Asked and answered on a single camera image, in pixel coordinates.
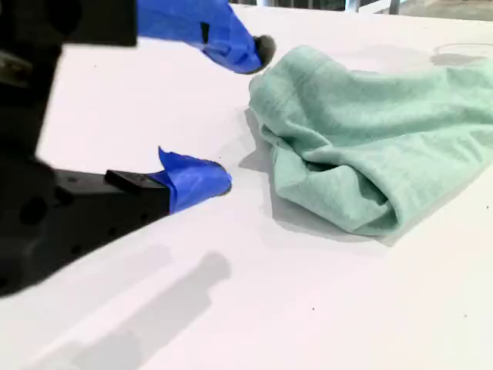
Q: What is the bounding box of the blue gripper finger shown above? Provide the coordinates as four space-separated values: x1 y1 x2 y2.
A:
22 146 233 288
63 0 277 76

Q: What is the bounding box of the pale green T-shirt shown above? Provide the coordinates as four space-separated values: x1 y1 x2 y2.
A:
248 44 493 238

